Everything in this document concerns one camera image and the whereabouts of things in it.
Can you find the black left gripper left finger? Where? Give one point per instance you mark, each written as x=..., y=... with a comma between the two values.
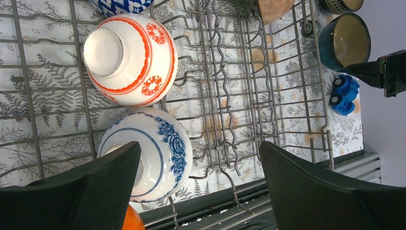
x=93, y=196

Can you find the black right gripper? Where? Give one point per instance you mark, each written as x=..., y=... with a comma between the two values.
x=389, y=73

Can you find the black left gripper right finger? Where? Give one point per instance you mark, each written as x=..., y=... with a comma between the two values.
x=306, y=196

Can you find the dark teal gold bowl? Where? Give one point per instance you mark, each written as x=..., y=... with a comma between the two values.
x=344, y=41

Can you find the dark brown patterned bowl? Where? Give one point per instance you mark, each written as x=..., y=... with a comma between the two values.
x=339, y=7

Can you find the pink speckled bowl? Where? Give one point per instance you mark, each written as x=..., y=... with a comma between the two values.
x=272, y=10

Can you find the blue plastic toy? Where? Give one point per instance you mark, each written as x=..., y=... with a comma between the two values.
x=344, y=92

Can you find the orange bowl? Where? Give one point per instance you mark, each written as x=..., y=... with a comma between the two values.
x=132, y=220

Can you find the white blue floral bowl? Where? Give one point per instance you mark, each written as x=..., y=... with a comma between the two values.
x=166, y=152

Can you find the white red patterned bowl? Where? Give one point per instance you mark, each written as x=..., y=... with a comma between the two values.
x=131, y=59

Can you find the blue white zigzag bowl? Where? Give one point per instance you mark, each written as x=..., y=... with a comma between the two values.
x=114, y=7

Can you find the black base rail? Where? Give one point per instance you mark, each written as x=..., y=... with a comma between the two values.
x=219, y=211

